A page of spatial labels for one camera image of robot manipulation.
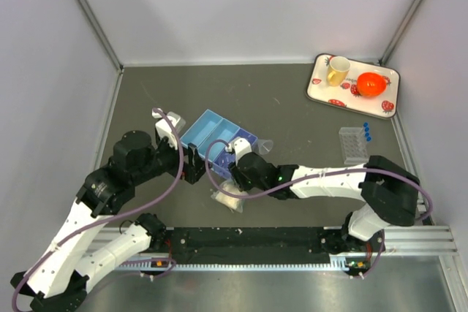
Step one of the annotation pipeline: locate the orange bowl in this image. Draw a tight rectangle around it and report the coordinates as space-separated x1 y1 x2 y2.
357 72 387 97

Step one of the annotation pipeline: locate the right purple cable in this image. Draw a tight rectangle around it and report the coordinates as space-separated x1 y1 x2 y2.
204 139 434 279

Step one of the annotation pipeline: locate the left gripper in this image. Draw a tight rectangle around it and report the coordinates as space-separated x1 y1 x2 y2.
133 132 212 184

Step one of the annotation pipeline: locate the strawberry pattern tray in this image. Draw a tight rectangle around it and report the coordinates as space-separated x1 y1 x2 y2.
306 53 400 119

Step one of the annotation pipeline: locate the white cable duct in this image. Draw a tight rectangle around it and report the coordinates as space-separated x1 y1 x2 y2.
116 256 370 272

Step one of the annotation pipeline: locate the bag of cotton balls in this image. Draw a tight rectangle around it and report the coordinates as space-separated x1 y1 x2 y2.
211 180 248 213

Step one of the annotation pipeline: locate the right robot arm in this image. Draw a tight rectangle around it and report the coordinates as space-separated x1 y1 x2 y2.
225 137 420 251

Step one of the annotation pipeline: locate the clear test tube rack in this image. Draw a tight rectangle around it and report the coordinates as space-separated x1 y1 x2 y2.
339 127 369 165

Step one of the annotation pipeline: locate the clear plastic funnel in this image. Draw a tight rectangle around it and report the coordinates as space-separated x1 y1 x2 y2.
256 139 273 155

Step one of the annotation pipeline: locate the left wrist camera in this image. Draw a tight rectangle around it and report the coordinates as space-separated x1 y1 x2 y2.
151 108 186 150

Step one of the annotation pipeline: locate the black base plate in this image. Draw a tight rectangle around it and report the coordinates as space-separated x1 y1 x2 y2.
160 227 385 265

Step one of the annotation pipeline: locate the yellow mug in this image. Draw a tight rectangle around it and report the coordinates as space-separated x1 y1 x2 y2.
326 56 351 87

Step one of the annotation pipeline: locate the blue three-drawer organizer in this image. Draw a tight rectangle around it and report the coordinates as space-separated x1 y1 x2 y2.
178 108 259 178

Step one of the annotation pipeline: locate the purple cable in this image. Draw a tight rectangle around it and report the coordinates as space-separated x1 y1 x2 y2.
204 139 434 279
10 107 184 311

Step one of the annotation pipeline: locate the clear glass beaker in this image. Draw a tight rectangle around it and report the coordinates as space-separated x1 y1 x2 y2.
216 152 235 177

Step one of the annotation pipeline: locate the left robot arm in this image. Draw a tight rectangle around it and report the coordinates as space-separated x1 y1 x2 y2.
10 128 205 311

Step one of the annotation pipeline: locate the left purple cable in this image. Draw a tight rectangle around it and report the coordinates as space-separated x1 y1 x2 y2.
10 107 184 311

